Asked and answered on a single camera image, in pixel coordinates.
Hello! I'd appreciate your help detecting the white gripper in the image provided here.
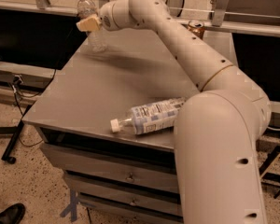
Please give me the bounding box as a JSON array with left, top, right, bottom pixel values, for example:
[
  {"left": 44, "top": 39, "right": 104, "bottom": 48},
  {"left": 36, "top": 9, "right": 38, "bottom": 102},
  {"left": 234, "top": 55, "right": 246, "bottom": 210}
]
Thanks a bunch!
[{"left": 77, "top": 2, "right": 116, "bottom": 32}]

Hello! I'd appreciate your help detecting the clear water bottle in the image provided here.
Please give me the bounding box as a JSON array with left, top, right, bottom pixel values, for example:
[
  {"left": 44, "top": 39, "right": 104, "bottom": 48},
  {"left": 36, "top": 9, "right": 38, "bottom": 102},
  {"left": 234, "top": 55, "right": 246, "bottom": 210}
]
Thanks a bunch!
[{"left": 77, "top": 0, "right": 106, "bottom": 52}]

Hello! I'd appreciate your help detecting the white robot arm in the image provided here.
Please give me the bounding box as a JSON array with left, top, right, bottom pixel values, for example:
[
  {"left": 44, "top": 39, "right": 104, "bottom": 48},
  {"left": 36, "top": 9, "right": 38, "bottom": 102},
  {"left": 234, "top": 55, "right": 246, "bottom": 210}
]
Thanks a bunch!
[{"left": 77, "top": 0, "right": 272, "bottom": 224}]

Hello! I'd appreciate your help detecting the blue label plastic bottle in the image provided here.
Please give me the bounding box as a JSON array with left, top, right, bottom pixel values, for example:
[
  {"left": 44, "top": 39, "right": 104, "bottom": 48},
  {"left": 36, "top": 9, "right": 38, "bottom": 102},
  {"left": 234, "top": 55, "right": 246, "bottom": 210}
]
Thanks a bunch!
[{"left": 110, "top": 97, "right": 186, "bottom": 135}]

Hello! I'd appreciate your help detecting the gold soda can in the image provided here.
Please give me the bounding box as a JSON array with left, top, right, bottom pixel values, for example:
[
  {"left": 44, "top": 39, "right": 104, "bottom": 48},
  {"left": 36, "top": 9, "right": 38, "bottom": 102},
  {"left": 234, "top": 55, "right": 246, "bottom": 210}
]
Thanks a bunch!
[{"left": 188, "top": 20, "right": 205, "bottom": 39}]

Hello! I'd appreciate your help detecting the grey drawer cabinet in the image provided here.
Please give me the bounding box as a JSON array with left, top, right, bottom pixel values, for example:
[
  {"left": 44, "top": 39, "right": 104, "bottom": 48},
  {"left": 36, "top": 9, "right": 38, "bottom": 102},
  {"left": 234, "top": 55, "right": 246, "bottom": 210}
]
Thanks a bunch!
[{"left": 24, "top": 29, "right": 197, "bottom": 224}]

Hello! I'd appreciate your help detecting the black table leg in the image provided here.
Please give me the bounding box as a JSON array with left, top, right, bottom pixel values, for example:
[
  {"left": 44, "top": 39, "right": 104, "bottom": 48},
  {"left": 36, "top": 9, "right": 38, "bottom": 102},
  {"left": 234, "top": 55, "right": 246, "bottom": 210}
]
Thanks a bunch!
[{"left": 1, "top": 105, "right": 34, "bottom": 165}]

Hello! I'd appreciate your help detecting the blue tape cross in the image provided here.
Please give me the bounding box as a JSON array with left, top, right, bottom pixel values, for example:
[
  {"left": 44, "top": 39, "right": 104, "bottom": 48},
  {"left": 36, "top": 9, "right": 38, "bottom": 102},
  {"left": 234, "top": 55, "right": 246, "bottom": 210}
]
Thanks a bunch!
[{"left": 60, "top": 190, "right": 78, "bottom": 222}]

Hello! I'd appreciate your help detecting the black shoe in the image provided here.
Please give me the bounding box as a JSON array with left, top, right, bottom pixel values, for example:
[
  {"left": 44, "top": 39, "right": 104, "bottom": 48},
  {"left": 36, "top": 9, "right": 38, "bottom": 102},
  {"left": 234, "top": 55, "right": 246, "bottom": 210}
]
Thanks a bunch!
[{"left": 0, "top": 203, "right": 26, "bottom": 224}]

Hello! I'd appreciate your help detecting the black yellow stand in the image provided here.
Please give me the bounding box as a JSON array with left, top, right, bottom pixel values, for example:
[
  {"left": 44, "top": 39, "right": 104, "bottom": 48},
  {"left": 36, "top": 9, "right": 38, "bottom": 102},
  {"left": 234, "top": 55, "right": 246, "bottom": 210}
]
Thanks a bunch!
[{"left": 259, "top": 135, "right": 280, "bottom": 200}]

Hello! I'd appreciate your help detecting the metal railing frame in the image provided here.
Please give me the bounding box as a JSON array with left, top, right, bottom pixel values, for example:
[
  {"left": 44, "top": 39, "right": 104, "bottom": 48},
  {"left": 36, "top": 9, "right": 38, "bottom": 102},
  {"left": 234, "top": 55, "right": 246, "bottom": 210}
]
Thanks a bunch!
[{"left": 0, "top": 0, "right": 280, "bottom": 37}]

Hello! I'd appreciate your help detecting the black cable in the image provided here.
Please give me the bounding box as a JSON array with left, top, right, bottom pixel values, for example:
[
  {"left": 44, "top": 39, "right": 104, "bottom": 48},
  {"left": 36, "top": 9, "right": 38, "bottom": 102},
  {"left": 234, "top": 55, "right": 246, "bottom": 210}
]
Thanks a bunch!
[{"left": 8, "top": 68, "right": 59, "bottom": 147}]

